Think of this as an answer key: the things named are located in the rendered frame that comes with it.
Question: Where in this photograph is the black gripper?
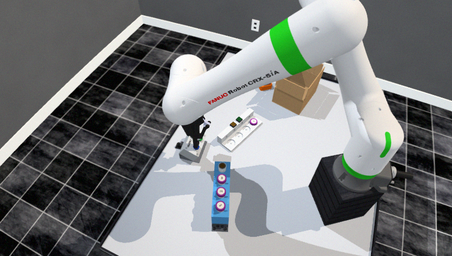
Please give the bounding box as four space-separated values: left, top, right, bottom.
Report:
182 116 211 148

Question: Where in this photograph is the white button housing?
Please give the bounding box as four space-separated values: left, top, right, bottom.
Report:
175 134 207 163

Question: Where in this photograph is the orange digital multimeter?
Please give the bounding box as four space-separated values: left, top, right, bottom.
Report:
259 83 272 91

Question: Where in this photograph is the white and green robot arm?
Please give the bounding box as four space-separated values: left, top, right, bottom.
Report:
162 0 414 193

